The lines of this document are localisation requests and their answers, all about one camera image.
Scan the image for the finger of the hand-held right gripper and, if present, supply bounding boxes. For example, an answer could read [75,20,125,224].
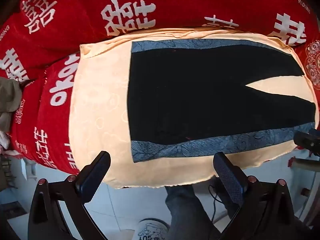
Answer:
[293,128,320,153]

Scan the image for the white printed shoe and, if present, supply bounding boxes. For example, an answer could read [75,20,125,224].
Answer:
[135,218,171,240]

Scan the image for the cream patterned cloth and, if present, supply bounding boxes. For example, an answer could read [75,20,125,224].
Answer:
[67,26,320,189]

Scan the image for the red printed blanket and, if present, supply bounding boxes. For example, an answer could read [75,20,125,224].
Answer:
[0,0,320,176]

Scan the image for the olive cloth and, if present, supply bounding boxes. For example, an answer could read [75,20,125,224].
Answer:
[0,77,23,133]

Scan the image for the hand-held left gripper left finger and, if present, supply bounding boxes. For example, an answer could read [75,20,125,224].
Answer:
[27,151,112,240]

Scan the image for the black pants with blue stripes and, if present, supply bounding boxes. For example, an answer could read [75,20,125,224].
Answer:
[127,39,316,163]

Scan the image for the person's leg in jeans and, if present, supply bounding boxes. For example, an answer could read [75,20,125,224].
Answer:
[164,184,241,240]

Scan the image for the black cable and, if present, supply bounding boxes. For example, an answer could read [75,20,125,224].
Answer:
[208,184,221,223]

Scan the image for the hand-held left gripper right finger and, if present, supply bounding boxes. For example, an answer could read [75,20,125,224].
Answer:
[213,151,304,240]

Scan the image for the red floral embroidered cloth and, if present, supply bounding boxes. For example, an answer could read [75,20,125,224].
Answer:
[292,39,320,90]

